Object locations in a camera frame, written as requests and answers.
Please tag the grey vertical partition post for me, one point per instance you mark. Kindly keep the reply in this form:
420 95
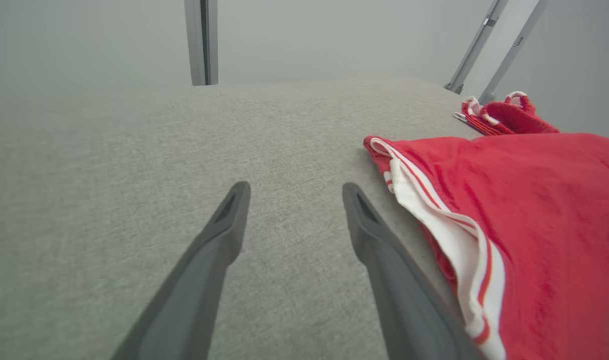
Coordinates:
202 40

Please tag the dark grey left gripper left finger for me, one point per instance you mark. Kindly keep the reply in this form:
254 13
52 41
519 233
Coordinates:
204 270

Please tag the red white basketball jersey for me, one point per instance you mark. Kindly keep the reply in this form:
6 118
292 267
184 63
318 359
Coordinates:
549 225

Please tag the grey slanted metal frame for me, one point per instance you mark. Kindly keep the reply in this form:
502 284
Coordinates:
484 45

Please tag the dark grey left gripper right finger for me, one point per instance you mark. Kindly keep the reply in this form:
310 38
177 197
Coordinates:
394 280

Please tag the red shorts with white stripe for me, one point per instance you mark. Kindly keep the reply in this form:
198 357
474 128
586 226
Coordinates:
509 117

